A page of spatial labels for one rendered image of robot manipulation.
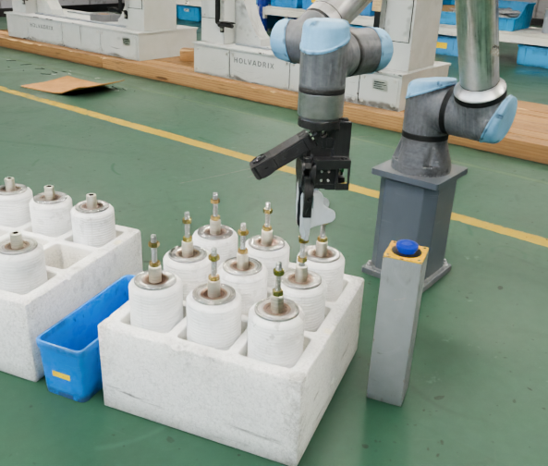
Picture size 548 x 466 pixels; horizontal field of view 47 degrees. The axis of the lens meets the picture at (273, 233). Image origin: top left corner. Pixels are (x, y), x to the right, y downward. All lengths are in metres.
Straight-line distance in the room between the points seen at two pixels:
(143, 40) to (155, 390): 3.56
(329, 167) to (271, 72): 2.69
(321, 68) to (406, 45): 2.33
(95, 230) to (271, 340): 0.58
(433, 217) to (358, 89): 1.83
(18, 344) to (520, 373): 1.03
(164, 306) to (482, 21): 0.86
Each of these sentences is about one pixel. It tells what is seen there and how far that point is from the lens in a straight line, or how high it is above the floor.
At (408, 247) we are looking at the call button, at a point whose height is 0.33.
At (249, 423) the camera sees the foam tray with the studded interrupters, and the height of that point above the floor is 0.07.
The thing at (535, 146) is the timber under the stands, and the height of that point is 0.07.
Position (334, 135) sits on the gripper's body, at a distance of 1.06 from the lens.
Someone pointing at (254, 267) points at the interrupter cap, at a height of 0.25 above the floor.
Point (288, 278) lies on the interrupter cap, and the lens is 1.17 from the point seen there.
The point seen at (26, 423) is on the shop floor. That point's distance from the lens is 1.28.
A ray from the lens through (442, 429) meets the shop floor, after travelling 1.28.
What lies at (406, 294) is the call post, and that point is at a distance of 1.17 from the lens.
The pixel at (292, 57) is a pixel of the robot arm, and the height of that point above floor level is 0.63.
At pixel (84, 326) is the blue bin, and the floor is 0.07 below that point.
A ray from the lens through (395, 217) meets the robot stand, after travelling 1.67.
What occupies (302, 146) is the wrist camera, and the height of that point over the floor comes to 0.51.
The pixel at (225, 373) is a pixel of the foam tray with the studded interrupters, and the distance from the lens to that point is 1.09.
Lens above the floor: 0.80
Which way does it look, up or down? 24 degrees down
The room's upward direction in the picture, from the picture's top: 2 degrees clockwise
